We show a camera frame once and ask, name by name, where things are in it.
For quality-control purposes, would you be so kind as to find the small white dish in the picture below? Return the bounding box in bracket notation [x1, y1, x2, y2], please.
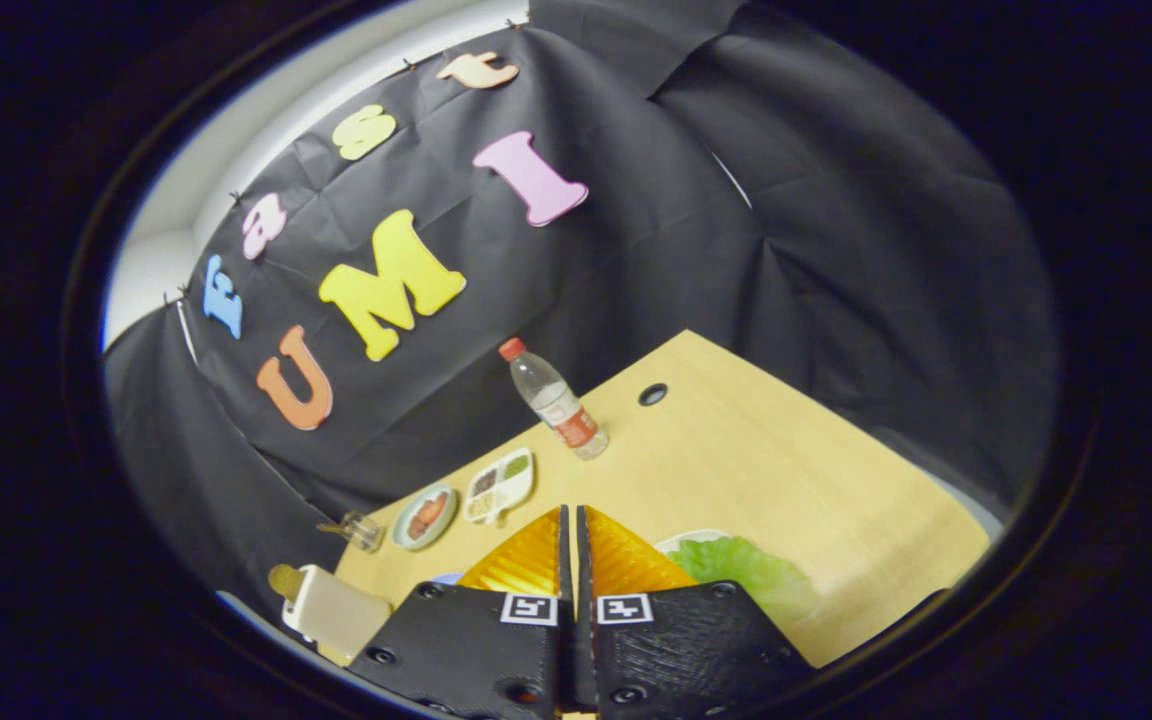
[654, 528, 732, 556]

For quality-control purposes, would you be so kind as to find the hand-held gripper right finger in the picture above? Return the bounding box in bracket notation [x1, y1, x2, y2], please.
[576, 505, 817, 720]

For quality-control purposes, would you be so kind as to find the white toaster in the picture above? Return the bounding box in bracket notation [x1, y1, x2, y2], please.
[281, 565, 394, 666]

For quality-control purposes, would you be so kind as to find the clear red-capped water bottle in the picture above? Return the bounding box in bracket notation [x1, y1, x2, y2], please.
[498, 337, 610, 461]

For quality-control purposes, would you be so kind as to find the pale green plate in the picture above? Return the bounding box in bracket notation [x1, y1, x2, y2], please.
[392, 482, 459, 552]

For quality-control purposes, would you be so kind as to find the green lettuce leaf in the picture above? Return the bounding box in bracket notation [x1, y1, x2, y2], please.
[666, 535, 822, 626]

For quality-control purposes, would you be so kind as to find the clear glass utensil holder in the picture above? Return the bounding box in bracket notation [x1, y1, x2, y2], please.
[316, 510, 385, 553]

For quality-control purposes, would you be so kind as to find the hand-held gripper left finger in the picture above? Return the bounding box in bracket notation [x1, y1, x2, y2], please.
[348, 505, 577, 720]

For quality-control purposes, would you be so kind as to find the black backdrop cloth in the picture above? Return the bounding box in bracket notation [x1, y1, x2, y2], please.
[104, 0, 1057, 611]

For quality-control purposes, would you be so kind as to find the white divided tray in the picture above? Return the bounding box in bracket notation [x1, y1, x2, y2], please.
[463, 447, 536, 527]

